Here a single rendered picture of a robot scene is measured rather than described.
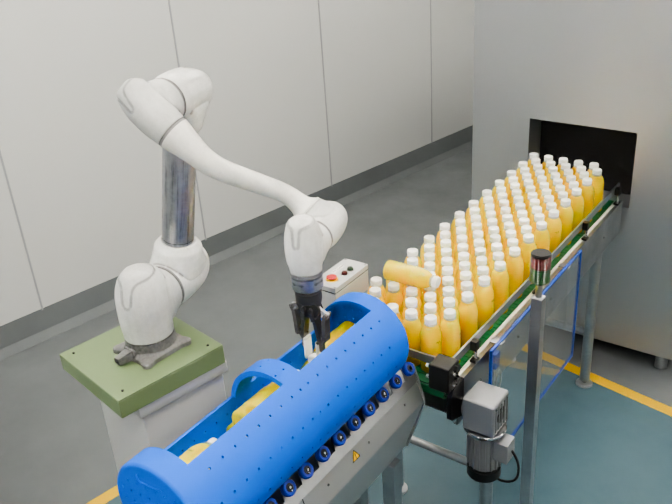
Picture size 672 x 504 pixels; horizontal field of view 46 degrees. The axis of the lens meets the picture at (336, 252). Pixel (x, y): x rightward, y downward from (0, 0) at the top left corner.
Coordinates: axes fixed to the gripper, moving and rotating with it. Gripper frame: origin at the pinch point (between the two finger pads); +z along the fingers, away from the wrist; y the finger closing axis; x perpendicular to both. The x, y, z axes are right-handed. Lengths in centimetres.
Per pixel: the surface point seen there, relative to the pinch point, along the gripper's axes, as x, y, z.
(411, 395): 23.1, 18.1, 25.2
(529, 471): 61, 43, 75
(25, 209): 71, -254, 37
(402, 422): 15.1, 19.6, 29.6
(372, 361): 2.1, 18.9, -0.9
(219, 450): -53, 13, -8
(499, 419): 36, 42, 34
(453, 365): 29.5, 29.4, 13.8
